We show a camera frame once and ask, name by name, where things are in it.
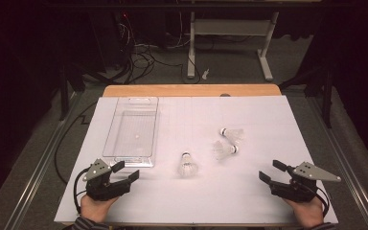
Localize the white metal desk frame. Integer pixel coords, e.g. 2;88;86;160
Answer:
186;11;281;82

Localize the person's left hand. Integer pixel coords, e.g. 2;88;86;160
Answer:
80;195;120;223

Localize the white shuttlecock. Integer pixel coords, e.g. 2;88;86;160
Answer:
176;151;200;178
213;139;240;161
219;126;245;144

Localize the white table cover sheet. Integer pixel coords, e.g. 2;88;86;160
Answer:
53;95;339;225

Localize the black metal stand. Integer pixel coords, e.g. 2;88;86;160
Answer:
279;60;335;129
57;61;88;122

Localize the person's right hand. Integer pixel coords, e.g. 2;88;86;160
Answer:
282;195;326;228

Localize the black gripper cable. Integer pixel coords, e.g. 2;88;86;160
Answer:
312;186;331;219
73;167;91;215

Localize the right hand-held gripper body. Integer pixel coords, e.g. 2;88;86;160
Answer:
268;161;342;203

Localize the tangle of floor cables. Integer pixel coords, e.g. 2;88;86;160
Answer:
118;12;203;85

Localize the black floor cable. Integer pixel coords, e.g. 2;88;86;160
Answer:
54;101;99;185

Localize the aluminium floor rail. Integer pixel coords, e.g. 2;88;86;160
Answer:
306;95;368;230
3;91;84;230

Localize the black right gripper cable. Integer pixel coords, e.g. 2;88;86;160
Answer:
312;186;331;219

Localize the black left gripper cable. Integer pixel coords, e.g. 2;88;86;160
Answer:
73;167;91;215

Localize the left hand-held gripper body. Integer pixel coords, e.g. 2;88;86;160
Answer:
82;158;132;202

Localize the clear plastic tray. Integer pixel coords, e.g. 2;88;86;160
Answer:
102;96;160;169

